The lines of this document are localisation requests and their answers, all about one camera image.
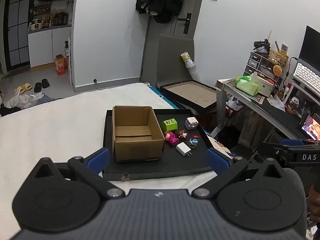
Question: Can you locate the panda figurine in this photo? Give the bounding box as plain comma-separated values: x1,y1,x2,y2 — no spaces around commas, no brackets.
286,96,300,115

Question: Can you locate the yellow white can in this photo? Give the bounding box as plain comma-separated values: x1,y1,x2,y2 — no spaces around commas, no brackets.
181,52,195,68

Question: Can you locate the grey drawer organiser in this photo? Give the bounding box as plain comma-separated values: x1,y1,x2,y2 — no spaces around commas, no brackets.
245,51,274,77

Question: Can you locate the white storage box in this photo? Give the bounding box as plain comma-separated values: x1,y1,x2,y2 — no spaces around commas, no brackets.
250,72,277,97

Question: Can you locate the pink doll figure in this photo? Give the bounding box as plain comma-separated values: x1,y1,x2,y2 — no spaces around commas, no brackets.
164,131,180,146

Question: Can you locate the white charger plug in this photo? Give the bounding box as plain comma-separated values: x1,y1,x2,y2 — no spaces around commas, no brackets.
176,142,192,157

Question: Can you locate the black frame with cardboard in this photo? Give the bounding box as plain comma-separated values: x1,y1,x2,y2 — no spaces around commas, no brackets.
160,80,217,113

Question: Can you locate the white tube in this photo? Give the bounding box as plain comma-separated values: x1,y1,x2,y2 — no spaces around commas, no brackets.
186,65,200,81

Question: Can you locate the green tissue pack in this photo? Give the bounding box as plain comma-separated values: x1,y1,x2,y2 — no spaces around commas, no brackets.
235,76,259,97

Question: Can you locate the white keyboard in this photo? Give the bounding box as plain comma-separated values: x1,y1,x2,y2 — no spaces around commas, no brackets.
292,62,320,93

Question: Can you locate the lit tablet screen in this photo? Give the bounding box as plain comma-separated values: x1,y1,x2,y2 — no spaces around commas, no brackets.
300,115,320,140

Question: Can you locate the blue red figurine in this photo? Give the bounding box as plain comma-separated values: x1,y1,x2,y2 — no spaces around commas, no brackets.
188,135,200,148

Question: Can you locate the green toy cube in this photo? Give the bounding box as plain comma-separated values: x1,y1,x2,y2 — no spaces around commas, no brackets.
162,118,178,132

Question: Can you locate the brown cardboard box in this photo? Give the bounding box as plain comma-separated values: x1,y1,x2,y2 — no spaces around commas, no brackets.
112,105,165,162

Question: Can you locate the orange carton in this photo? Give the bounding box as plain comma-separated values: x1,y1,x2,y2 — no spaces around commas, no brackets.
55,54,68,75

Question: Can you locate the grey metal desk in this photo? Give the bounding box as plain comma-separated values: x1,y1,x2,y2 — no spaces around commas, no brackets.
216,79,320,140

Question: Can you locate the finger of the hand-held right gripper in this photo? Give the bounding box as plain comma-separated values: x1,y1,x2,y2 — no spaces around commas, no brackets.
260,139,320,150

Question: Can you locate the black door lock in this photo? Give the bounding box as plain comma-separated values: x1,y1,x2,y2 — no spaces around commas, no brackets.
176,12,192,34

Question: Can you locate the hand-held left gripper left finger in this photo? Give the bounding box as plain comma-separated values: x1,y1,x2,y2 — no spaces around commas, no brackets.
32,148,126,200

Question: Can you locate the grey board panel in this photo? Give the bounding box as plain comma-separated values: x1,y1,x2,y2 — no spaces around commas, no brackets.
156,34,195,88

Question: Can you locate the grey door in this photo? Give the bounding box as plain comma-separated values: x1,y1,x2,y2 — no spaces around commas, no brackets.
144,0,207,80

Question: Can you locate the white plastic bag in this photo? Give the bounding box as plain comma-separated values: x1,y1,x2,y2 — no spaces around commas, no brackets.
6,90,38,109

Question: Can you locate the wicker basket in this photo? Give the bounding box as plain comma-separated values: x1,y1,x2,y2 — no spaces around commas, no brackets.
269,49,288,67

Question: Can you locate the red basket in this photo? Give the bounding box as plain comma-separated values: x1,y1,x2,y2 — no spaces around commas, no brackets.
225,105,244,119

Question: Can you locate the black camera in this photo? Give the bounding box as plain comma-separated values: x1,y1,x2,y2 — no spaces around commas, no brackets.
253,39,272,53

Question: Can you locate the black tray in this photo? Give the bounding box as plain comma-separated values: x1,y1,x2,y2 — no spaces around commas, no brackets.
102,109,217,181

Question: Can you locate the white kitchen cabinet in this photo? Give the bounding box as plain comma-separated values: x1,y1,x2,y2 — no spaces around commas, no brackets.
27,25,73,68

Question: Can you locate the dark clothes pile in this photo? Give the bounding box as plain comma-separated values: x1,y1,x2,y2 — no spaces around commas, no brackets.
0,106,22,117

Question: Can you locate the black framed glass door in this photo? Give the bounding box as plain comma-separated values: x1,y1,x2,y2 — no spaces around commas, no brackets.
4,0,34,70

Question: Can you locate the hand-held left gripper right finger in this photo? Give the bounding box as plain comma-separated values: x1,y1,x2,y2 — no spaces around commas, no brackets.
191,148,285,199

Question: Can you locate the black monitor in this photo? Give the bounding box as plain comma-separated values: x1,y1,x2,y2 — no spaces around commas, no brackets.
299,25,320,68

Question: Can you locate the purple white toy cube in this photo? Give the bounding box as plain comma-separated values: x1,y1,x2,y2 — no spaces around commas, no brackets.
184,117,199,130

